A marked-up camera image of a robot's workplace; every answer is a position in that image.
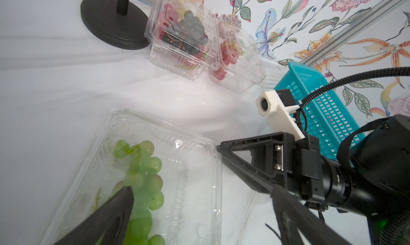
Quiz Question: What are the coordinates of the clear clamshell container front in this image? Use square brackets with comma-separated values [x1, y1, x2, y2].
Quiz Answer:
[145, 0, 220, 80]

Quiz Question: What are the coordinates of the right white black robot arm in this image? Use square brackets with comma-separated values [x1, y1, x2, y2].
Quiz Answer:
[217, 67, 410, 245]

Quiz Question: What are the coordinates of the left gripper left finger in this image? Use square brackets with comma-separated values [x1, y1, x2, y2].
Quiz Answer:
[56, 186, 134, 245]

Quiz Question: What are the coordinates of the red grape bunch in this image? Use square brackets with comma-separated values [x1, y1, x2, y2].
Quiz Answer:
[213, 39, 243, 81]
[158, 4, 179, 29]

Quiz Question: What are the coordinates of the green grape bunch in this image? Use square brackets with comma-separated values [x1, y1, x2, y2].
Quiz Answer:
[91, 140, 167, 245]

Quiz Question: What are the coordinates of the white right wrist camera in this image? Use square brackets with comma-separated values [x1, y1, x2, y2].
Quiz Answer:
[256, 90, 305, 141]

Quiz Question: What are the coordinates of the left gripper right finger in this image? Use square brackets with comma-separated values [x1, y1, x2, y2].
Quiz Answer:
[271, 185, 349, 245]

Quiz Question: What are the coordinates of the teal plastic mesh basket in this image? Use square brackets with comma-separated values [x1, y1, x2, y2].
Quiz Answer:
[275, 62, 359, 160]

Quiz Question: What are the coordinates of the blue microphone on black stand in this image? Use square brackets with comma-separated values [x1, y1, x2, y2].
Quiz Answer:
[80, 0, 149, 50]

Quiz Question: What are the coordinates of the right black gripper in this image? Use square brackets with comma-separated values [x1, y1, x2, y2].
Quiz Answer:
[217, 132, 351, 208]

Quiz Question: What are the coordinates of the clear clamshell container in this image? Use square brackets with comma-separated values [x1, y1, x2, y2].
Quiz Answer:
[209, 14, 267, 93]
[145, 0, 220, 80]
[40, 109, 222, 245]

